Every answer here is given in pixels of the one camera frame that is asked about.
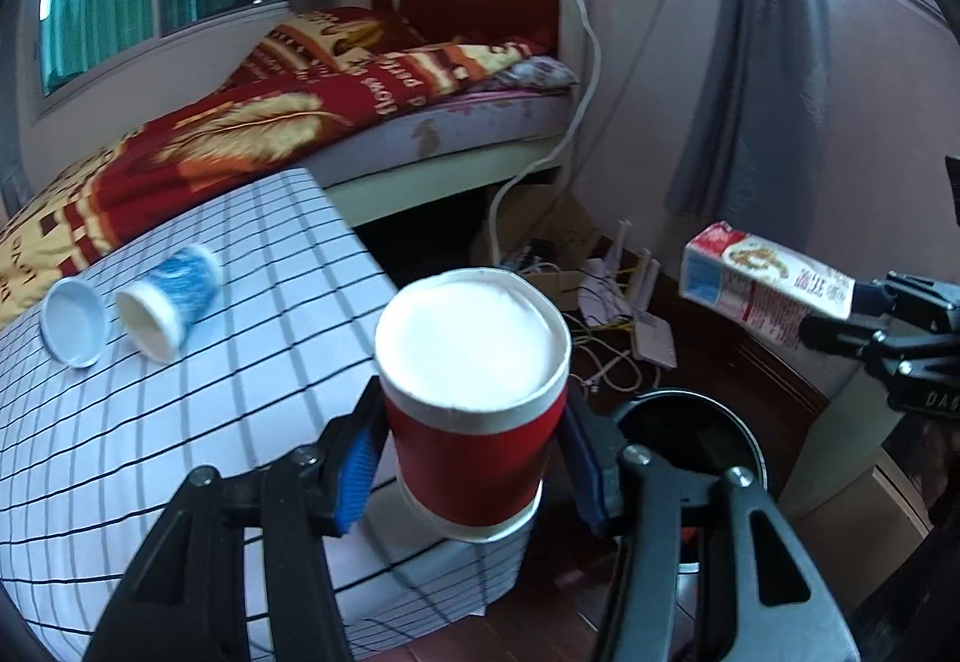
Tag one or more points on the pale blue plastic lid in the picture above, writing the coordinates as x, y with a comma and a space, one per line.
71, 324

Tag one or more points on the white checked tablecloth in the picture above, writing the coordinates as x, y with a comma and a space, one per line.
187, 422

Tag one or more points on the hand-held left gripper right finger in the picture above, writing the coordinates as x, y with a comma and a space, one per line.
589, 482

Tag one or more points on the bed with red blanket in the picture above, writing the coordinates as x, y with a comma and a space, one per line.
262, 114

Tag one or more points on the cream cabinet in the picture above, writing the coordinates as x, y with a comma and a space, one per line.
847, 437

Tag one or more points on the black trash bin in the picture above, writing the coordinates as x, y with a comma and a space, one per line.
690, 437

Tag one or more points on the floral purple pillow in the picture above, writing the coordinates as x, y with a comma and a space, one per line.
540, 74

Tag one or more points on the cardboard box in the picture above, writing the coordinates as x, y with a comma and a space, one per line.
525, 219

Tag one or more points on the flat white modem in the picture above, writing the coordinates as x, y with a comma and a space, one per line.
654, 341

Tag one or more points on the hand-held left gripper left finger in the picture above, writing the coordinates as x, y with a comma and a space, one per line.
358, 474

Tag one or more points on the long grey curtain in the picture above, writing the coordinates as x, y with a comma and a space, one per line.
750, 69

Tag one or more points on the white router with antennas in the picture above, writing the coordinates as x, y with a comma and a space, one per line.
604, 294

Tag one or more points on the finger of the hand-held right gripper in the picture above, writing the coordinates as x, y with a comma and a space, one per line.
915, 296
840, 333

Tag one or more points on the blue and white paper cup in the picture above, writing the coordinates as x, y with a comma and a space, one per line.
169, 302

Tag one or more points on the red paper cup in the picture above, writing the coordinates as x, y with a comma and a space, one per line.
472, 459

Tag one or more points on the white red and blue carton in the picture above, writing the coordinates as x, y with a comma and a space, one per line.
765, 287

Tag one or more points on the bed with red headboard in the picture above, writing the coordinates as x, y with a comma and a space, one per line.
480, 114

